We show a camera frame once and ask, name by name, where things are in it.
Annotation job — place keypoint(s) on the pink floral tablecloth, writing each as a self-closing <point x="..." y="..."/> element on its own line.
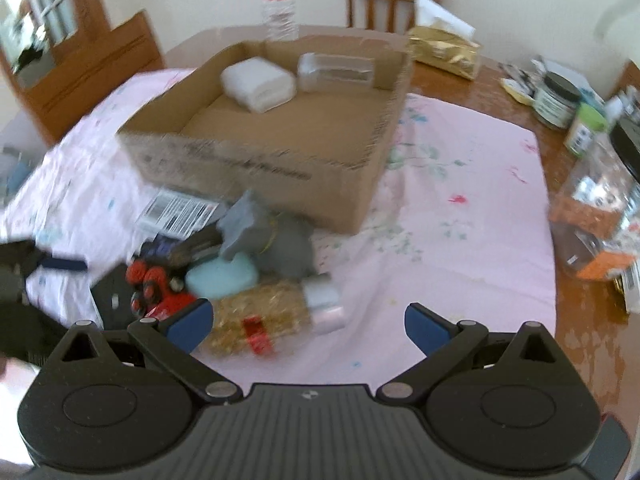
<point x="450" y="220"/>

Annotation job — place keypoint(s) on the wooden glass-pane door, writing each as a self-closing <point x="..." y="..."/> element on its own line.
<point x="85" y="5"/>

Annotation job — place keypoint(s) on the clear case with barcode label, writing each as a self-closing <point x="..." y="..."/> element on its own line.
<point x="177" y="212"/>

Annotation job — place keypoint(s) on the clear water bottle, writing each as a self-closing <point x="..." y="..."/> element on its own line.
<point x="278" y="5"/>

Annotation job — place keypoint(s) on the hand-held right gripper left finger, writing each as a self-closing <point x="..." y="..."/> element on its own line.
<point x="192" y="324"/>

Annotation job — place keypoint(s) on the white plastic container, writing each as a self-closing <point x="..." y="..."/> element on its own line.
<point x="257" y="84"/>

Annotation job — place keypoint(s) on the black square pad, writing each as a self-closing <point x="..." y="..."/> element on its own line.
<point x="112" y="295"/>

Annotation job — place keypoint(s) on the clear jar with gold contents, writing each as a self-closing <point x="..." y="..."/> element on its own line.
<point x="280" y="310"/>

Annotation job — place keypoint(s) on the dark jar with black lid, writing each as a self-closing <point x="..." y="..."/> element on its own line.
<point x="555" y="102"/>

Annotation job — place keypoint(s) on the gold tissue pack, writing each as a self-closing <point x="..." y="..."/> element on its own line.
<point x="445" y="50"/>

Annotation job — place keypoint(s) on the teal soap bar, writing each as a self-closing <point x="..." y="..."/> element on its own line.
<point x="222" y="276"/>

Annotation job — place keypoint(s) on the empty clear plastic jar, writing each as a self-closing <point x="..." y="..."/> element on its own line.
<point x="335" y="72"/>

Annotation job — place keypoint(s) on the clear container with orange label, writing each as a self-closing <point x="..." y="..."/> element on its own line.
<point x="595" y="220"/>

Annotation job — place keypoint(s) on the green label jar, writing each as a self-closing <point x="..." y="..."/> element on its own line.
<point x="585" y="132"/>

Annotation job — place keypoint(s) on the grey shark toy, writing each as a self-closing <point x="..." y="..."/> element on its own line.
<point x="280" y="240"/>

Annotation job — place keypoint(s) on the black toy car orange wheels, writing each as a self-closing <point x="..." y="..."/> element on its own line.
<point x="190" y="252"/>

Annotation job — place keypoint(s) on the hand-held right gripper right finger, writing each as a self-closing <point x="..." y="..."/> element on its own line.
<point x="425" y="331"/>

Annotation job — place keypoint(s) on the brown cardboard box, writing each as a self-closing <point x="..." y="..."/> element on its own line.
<point x="250" y="162"/>

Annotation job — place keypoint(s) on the red toy vehicle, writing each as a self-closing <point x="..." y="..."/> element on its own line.
<point x="172" y="305"/>

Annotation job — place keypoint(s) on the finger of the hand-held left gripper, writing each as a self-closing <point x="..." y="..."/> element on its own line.
<point x="65" y="263"/>

